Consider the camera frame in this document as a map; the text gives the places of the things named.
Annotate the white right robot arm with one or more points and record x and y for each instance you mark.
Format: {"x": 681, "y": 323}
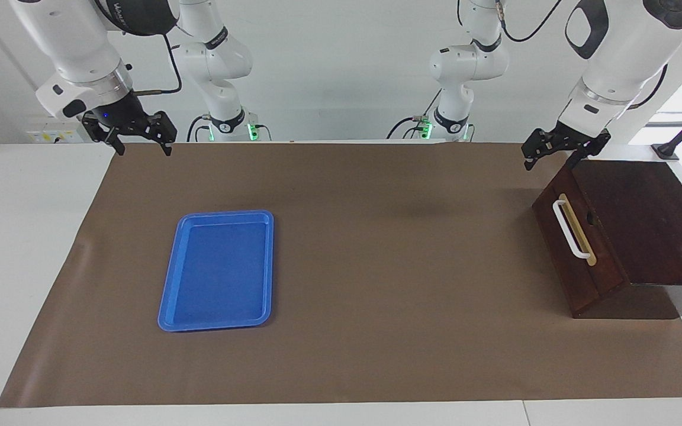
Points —
{"x": 80, "y": 41}

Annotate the dark wooden drawer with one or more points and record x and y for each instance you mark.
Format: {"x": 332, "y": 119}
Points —
{"x": 604, "y": 260}

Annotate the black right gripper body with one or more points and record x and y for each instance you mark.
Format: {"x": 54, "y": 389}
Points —
{"x": 125, "y": 115}

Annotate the white wall power socket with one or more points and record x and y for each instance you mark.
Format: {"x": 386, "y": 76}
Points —
{"x": 51, "y": 137}

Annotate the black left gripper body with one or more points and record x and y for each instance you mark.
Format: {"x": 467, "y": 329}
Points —
{"x": 563, "y": 139}

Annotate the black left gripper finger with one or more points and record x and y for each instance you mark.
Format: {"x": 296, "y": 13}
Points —
{"x": 592, "y": 142}
{"x": 531, "y": 148}

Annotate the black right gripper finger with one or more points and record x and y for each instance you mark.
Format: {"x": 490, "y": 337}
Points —
{"x": 165, "y": 127}
{"x": 101, "y": 130}

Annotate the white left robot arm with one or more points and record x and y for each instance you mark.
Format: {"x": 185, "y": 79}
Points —
{"x": 625, "y": 53}

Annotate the dark wooden drawer cabinet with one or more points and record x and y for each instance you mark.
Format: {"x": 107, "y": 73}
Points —
{"x": 655, "y": 219}

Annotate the blue plastic tray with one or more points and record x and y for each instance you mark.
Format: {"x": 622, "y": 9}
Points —
{"x": 216, "y": 272}

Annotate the brown table mat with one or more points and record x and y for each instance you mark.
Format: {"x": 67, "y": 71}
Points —
{"x": 376, "y": 284}

